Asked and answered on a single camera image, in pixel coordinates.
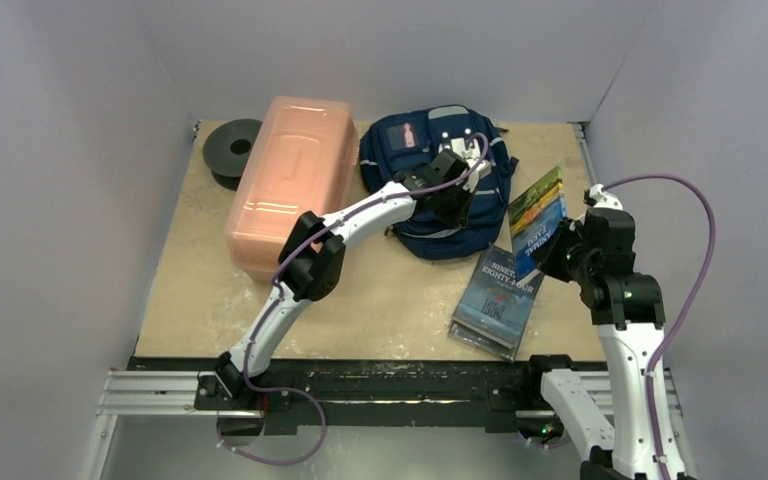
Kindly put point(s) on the Nineteen Eighty-Four book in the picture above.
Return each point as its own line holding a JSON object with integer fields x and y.
{"x": 495, "y": 305}

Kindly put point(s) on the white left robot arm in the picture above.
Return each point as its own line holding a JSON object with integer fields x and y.
{"x": 311, "y": 261}

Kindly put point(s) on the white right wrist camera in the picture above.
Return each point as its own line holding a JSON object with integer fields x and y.
{"x": 597, "y": 196}

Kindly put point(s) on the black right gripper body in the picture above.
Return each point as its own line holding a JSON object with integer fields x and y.
{"x": 557, "y": 255}

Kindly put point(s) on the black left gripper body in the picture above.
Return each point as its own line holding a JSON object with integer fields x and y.
{"x": 454, "y": 200}

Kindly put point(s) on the aluminium frame rail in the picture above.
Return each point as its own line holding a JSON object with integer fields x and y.
{"x": 157, "y": 393}

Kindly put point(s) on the pink pen toy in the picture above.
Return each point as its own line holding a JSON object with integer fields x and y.
{"x": 408, "y": 135}

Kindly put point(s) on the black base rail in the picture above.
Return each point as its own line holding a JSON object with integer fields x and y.
{"x": 495, "y": 396}

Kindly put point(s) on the black filament spool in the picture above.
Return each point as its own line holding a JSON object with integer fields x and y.
{"x": 227, "y": 149}

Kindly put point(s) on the pink translucent storage box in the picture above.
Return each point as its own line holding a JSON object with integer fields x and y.
{"x": 303, "y": 160}

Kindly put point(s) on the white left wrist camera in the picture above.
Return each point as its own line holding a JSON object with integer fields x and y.
{"x": 474, "y": 152}

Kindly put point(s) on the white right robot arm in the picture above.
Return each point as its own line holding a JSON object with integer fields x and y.
{"x": 637, "y": 440}

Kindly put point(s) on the navy blue student backpack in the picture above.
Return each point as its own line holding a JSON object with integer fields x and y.
{"x": 382, "y": 155}

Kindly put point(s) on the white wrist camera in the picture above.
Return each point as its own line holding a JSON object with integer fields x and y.
{"x": 474, "y": 152}
{"x": 597, "y": 196}

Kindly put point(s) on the blue Animal Farm book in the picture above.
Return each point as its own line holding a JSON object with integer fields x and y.
{"x": 533, "y": 218}

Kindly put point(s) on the dark book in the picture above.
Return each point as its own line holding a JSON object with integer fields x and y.
{"x": 477, "y": 341}

